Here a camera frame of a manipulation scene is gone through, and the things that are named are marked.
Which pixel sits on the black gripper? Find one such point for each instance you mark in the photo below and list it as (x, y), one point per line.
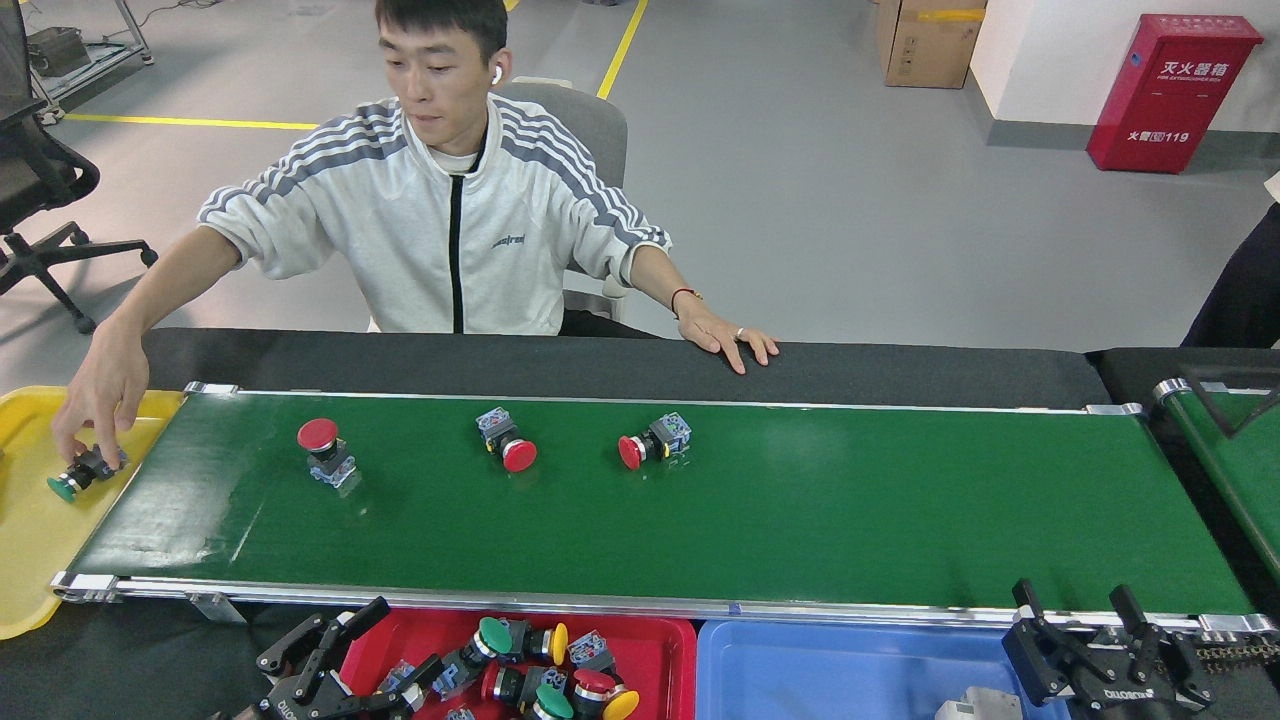
(295, 705)
(1125, 690)

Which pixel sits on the white circuit breaker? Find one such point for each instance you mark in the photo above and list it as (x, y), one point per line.
(975, 708)

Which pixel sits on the yellow mushroom push button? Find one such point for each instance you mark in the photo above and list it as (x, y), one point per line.
(558, 643)
(590, 650)

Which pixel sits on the person's left forearm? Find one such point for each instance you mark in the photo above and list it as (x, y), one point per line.
(660, 280)

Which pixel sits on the person's right forearm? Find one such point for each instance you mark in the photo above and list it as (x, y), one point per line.
(170, 290)

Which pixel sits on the green conveyor belt with guide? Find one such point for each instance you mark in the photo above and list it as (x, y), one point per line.
(1240, 470)

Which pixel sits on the blue plastic tray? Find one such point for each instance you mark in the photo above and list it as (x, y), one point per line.
(820, 670)

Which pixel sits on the red plastic tray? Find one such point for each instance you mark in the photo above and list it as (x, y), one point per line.
(660, 650)

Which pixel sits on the yellow plastic tray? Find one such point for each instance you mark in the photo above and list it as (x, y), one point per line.
(30, 540)

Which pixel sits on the long green conveyor belt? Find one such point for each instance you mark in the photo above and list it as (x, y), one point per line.
(800, 500)

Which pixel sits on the person's right hand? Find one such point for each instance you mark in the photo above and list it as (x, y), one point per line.
(105, 390)

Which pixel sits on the person's left hand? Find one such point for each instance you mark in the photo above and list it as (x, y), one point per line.
(725, 335)

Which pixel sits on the red mushroom push button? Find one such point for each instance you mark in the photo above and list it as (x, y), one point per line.
(318, 433)
(520, 455)
(670, 435)

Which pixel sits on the person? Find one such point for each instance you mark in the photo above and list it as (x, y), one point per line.
(400, 220)
(1240, 300)

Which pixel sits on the red fire extinguisher box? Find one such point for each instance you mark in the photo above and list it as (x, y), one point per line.
(1165, 100)

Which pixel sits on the grey office chair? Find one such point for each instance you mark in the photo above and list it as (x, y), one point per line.
(590, 130)

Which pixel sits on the black office chair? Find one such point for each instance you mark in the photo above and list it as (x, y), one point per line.
(30, 170)

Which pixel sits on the brown cardboard box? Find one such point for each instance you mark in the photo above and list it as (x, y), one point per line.
(925, 45)

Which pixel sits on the dark grey equipment box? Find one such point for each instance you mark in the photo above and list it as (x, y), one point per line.
(58, 52)

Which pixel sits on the black triangular guide bracket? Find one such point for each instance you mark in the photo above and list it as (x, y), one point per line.
(1205, 402)

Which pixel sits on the metal frame rack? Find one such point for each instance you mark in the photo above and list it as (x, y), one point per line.
(100, 75)

